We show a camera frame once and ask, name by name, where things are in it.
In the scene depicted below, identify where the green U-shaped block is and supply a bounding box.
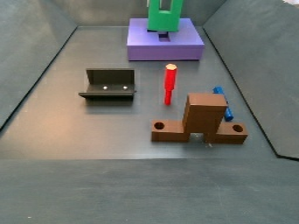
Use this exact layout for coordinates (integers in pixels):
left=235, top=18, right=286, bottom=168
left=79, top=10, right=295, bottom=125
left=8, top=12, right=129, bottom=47
left=147, top=0, right=183, bottom=32

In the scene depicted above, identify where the black angle fixture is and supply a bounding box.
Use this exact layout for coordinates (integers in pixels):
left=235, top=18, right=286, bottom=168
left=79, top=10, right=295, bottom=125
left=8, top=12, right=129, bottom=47
left=79, top=68, right=136, bottom=101

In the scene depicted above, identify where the purple board with cross slot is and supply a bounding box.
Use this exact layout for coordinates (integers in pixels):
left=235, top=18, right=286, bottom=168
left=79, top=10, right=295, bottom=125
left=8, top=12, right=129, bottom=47
left=125, top=18, right=204, bottom=61

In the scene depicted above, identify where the brown T-shaped block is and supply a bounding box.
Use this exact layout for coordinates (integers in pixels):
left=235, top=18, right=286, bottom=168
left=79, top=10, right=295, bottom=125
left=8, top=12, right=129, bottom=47
left=151, top=93, right=248, bottom=144

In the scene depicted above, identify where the red peg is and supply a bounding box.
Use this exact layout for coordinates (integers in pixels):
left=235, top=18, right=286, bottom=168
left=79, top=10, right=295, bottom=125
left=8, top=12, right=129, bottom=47
left=164, top=64, right=177, bottom=105

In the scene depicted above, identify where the blue peg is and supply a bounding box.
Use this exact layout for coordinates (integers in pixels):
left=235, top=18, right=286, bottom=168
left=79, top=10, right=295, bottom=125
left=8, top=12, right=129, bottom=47
left=212, top=86, right=233, bottom=122

